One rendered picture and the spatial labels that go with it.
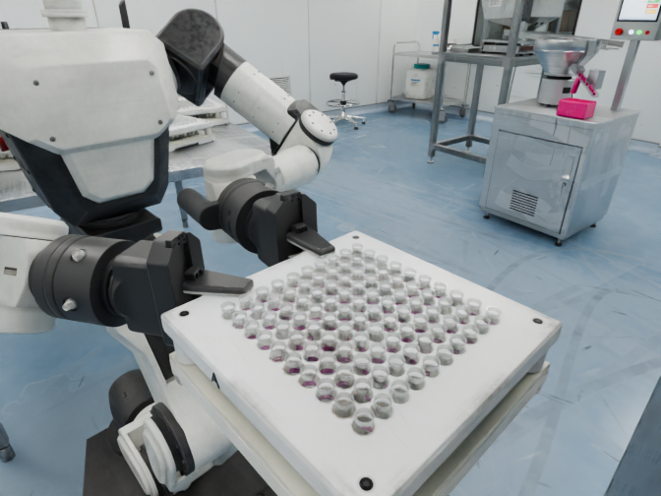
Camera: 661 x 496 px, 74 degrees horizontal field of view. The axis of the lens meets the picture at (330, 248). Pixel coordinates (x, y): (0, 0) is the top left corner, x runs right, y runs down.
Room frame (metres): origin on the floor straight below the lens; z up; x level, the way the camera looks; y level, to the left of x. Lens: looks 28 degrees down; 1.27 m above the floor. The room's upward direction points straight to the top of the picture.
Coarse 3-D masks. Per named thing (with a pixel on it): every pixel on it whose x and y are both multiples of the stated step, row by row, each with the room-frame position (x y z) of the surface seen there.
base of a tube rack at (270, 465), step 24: (192, 384) 0.28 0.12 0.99; (528, 384) 0.27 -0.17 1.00; (216, 408) 0.25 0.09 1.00; (504, 408) 0.25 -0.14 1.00; (240, 432) 0.23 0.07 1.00; (480, 432) 0.23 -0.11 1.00; (264, 456) 0.21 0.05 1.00; (456, 456) 0.21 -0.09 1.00; (480, 456) 0.22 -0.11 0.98; (288, 480) 0.19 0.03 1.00; (432, 480) 0.19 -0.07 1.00; (456, 480) 0.20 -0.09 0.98
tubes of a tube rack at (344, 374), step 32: (352, 256) 0.39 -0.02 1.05; (288, 288) 0.34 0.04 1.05; (320, 288) 0.34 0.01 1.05; (352, 288) 0.34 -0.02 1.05; (384, 288) 0.34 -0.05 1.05; (416, 288) 0.33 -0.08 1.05; (288, 320) 0.30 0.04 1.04; (320, 320) 0.30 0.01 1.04; (352, 320) 0.29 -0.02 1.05; (384, 320) 0.29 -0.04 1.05; (416, 320) 0.30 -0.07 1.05; (448, 320) 0.30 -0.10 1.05; (320, 352) 0.26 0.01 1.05; (352, 352) 0.25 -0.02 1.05; (384, 352) 0.25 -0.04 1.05; (416, 352) 0.25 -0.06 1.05; (352, 384) 0.23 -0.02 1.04; (384, 384) 0.22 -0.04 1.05
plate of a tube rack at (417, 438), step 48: (336, 240) 0.45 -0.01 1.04; (432, 288) 0.35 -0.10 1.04; (480, 288) 0.35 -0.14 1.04; (192, 336) 0.28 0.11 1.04; (240, 336) 0.28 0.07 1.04; (384, 336) 0.28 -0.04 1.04; (480, 336) 0.28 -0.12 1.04; (528, 336) 0.28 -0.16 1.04; (240, 384) 0.23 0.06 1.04; (288, 384) 0.23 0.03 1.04; (432, 384) 0.23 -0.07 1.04; (480, 384) 0.23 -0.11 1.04; (288, 432) 0.19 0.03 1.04; (336, 432) 0.19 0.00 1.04; (384, 432) 0.19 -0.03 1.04; (432, 432) 0.19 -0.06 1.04; (336, 480) 0.16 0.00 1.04; (384, 480) 0.16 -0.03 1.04
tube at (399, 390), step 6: (396, 384) 0.22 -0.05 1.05; (402, 384) 0.22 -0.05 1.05; (408, 384) 0.22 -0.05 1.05; (390, 390) 0.22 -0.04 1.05; (396, 390) 0.22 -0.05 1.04; (402, 390) 0.22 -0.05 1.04; (408, 390) 0.21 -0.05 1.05; (396, 396) 0.21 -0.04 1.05; (402, 396) 0.21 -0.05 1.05; (408, 396) 0.21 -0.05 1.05; (396, 402) 0.21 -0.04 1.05; (402, 402) 0.21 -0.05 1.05
